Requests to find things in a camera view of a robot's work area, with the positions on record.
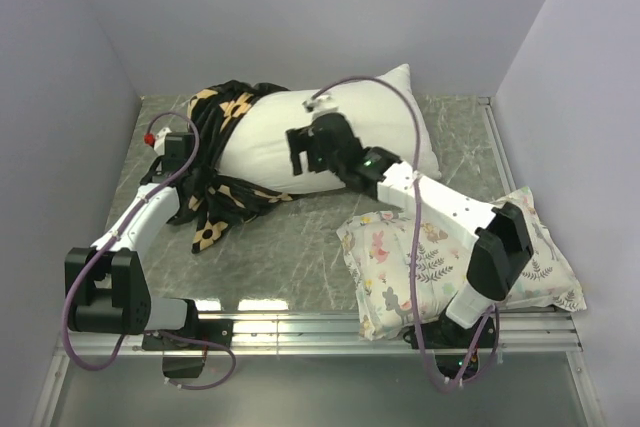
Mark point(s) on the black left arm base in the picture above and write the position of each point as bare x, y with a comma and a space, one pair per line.
186, 351

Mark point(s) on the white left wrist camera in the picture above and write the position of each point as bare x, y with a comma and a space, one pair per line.
157, 140

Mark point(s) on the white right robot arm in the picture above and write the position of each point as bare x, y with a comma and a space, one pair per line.
497, 238

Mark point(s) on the black floral plush pillowcase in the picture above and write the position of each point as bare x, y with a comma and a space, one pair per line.
217, 202

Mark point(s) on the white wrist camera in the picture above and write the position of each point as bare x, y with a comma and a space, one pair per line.
157, 140
320, 105

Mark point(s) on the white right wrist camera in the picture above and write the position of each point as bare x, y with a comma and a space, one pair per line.
320, 105

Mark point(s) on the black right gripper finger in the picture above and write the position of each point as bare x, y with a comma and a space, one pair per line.
300, 137
296, 151

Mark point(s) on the white animal print pillow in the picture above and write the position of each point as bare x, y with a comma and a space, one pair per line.
378, 251

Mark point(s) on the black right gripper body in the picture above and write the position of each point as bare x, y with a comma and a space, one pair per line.
320, 162

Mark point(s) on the aluminium mounting rail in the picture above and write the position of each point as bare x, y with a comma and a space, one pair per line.
337, 333

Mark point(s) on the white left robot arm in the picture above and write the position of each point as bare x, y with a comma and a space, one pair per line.
106, 288

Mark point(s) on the aluminium side rail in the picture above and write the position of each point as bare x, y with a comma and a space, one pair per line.
504, 170

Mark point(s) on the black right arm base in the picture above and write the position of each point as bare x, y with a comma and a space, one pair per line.
451, 343

